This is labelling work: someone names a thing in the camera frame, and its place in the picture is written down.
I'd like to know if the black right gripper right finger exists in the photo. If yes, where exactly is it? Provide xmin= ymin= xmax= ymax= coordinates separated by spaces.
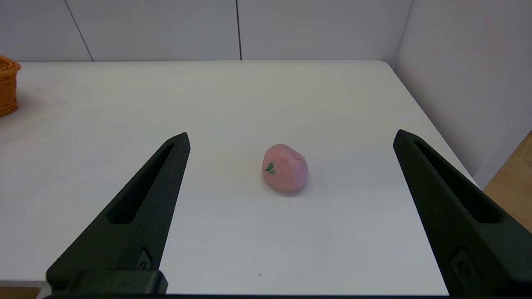
xmin=392 ymin=129 xmax=532 ymax=295

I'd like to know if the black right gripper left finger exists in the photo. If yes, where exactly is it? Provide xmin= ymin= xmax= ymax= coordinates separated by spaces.
xmin=46 ymin=132 xmax=191 ymax=295

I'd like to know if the pink peach with green leaf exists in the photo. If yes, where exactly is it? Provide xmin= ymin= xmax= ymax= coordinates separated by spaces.
xmin=261 ymin=143 xmax=309 ymax=192

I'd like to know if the orange woven wicker basket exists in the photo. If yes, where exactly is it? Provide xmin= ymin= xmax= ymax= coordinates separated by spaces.
xmin=0 ymin=55 xmax=22 ymax=118

